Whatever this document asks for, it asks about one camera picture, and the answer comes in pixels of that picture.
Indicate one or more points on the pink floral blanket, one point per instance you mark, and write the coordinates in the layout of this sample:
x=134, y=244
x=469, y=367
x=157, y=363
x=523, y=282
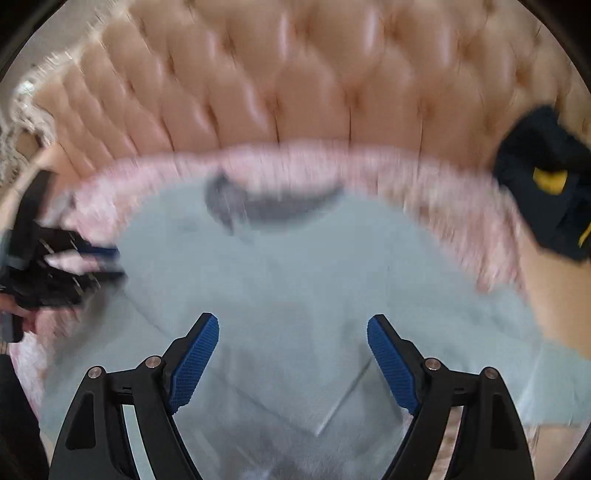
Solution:
x=461, y=217

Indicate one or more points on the beige tufted leather sofa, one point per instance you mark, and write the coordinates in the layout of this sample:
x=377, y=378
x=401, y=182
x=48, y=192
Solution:
x=300, y=83

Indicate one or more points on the light blue sweater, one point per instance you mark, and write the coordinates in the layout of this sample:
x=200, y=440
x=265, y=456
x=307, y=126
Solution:
x=300, y=258

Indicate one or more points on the person's left hand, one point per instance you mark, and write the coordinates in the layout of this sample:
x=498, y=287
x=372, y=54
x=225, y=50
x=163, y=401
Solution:
x=25, y=321

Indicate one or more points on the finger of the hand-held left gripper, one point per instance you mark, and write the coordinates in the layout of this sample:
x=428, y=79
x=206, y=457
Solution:
x=101, y=253
x=104, y=279

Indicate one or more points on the black garment with yellow print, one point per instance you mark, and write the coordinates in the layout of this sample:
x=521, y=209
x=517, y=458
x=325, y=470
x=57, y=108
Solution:
x=540, y=184

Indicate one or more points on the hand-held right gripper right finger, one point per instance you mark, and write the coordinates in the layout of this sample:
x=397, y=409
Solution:
x=392, y=364

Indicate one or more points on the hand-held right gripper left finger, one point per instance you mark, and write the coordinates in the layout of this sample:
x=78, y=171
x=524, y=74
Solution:
x=194, y=364

